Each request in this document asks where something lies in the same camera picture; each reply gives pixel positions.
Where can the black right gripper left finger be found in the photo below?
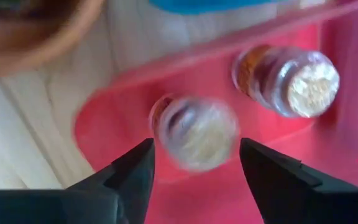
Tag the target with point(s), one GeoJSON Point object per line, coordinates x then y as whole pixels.
{"type": "Point", "coordinates": [73, 205]}

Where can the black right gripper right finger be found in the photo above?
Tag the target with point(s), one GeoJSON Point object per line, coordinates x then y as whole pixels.
{"type": "Point", "coordinates": [306, 202]}

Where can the small glass spice jar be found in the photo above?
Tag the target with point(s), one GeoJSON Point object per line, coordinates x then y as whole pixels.
{"type": "Point", "coordinates": [291, 81]}
{"type": "Point", "coordinates": [197, 133]}

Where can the pink plastic bin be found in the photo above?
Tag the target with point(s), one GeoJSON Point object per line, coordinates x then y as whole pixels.
{"type": "Point", "coordinates": [120, 130]}

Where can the orange plastic bin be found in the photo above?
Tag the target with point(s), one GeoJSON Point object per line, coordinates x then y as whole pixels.
{"type": "Point", "coordinates": [17, 40]}

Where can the teal plastic bin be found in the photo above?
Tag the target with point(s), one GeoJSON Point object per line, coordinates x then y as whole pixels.
{"type": "Point", "coordinates": [210, 6]}

